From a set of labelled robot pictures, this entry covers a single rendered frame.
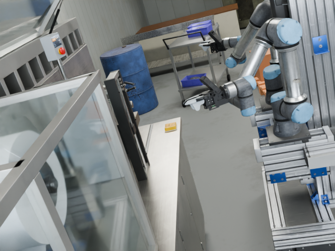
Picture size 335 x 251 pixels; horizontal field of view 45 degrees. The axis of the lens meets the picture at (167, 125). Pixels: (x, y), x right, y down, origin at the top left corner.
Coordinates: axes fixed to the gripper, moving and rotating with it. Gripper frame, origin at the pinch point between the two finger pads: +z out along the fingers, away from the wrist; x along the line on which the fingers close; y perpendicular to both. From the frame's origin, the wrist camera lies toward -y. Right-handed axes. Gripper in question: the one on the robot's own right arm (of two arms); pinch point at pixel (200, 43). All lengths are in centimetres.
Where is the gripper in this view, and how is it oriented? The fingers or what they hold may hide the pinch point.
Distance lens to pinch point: 307.3
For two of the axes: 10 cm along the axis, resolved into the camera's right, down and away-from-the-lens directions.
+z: -8.0, 0.0, 5.9
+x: 4.9, -5.7, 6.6
